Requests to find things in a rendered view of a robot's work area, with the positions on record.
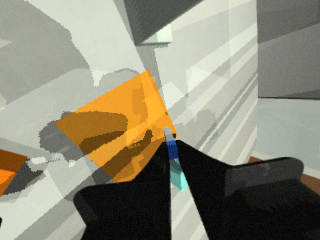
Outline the blue and grey network plug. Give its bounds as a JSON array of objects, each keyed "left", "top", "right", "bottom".
[{"left": 163, "top": 127, "right": 178, "bottom": 160}]

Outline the orange block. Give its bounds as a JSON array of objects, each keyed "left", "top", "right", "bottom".
[{"left": 0, "top": 150, "right": 28, "bottom": 197}]

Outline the orange square marking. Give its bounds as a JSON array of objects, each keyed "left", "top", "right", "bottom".
[{"left": 54, "top": 69, "right": 177, "bottom": 183}]

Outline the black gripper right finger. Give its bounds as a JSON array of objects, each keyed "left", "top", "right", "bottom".
[{"left": 175, "top": 140, "right": 304, "bottom": 240}]

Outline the grey panel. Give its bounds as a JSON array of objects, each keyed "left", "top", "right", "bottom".
[{"left": 124, "top": 0, "right": 204, "bottom": 46}]

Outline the teal rectangular block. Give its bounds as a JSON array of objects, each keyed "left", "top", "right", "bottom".
[{"left": 170, "top": 159, "right": 189, "bottom": 192}]

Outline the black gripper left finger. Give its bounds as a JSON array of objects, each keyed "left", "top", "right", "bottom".
[{"left": 73, "top": 142, "right": 172, "bottom": 240}]

